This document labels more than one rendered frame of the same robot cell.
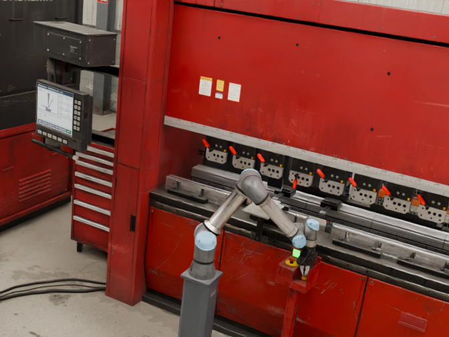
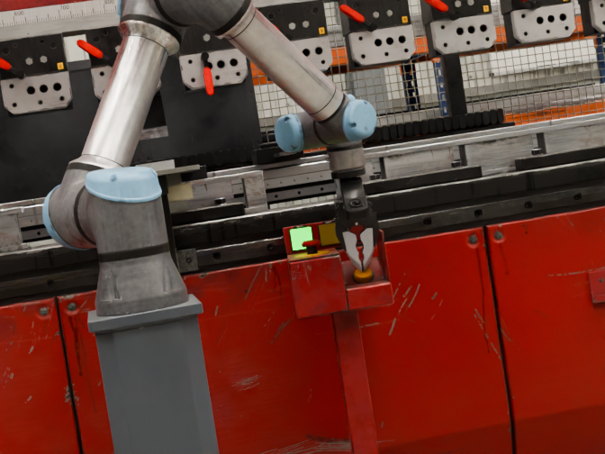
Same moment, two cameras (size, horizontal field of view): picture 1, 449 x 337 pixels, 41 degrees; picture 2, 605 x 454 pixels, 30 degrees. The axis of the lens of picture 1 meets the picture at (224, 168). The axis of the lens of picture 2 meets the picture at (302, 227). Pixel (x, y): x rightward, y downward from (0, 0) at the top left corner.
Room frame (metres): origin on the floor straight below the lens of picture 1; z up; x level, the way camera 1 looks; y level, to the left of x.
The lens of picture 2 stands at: (1.32, 0.85, 0.96)
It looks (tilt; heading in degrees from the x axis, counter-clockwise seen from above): 3 degrees down; 326
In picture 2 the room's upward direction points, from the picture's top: 9 degrees counter-clockwise
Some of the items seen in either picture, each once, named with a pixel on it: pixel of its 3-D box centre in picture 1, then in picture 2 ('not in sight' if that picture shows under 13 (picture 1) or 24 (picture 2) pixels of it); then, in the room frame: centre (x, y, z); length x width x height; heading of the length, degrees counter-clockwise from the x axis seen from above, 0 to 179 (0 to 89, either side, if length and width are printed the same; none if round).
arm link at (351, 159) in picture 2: (309, 241); (345, 160); (3.20, -0.54, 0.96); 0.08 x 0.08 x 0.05
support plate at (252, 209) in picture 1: (262, 208); (154, 174); (3.53, -0.27, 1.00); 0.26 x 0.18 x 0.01; 155
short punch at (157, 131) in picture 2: (274, 182); (143, 118); (3.66, -0.34, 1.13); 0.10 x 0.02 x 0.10; 65
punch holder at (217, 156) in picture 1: (219, 148); not in sight; (3.84, 0.05, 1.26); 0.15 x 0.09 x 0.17; 65
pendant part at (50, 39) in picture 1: (71, 94); not in sight; (3.74, 1.02, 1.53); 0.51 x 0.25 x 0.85; 55
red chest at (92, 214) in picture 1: (114, 196); not in sight; (4.62, 0.87, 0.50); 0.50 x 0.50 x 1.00; 65
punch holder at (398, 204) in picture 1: (399, 196); (457, 18); (3.33, -1.04, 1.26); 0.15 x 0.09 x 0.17; 65
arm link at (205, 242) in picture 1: (205, 246); (124, 207); (3.01, 0.05, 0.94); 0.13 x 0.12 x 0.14; 5
